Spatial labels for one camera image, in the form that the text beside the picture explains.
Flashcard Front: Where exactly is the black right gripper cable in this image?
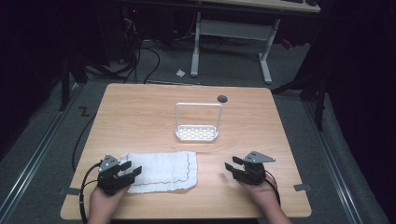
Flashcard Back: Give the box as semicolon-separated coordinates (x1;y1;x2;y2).
263;170;282;207

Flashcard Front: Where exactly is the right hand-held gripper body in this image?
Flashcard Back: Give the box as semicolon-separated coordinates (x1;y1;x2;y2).
233;150;276;187

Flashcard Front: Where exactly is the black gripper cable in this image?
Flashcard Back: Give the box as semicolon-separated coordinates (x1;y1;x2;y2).
78;161;103;224
263;170;282;207

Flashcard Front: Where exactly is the black stand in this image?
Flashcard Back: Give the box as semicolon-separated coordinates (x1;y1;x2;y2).
58;50;89;112
270;69;329;133

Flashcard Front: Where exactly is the white-framed desk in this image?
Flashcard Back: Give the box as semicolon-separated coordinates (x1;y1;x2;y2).
190;0;322;85

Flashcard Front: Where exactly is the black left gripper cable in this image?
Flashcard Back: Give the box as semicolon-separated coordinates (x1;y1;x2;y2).
78;161;103;224

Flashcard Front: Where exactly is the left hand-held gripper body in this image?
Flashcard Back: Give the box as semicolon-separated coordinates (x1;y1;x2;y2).
96;154;135;196

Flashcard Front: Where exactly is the person's right hand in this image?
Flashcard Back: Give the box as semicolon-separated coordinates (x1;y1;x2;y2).
237;178;281;213

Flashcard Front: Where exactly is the bundle of black cables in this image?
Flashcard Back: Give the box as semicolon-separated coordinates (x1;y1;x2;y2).
83;17;162;85

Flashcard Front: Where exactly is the black floor cable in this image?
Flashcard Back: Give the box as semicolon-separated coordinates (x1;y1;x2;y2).
71;113;97;173

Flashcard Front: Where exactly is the white towel with coloured edge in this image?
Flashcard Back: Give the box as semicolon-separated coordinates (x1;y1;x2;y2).
120;150;199;194

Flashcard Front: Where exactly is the metal floor rail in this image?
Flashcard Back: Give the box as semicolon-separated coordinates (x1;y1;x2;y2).
0;83;82;220
302;98;364;224

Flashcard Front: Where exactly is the grey tape piece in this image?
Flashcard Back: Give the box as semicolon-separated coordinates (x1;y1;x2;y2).
58;187;81;197
293;183;313;192

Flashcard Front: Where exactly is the person's left hand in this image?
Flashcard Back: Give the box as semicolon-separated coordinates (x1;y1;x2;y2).
88;184;131;217

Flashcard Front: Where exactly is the white rack with tall frame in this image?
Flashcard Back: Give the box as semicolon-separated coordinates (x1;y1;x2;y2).
174;102;224;143

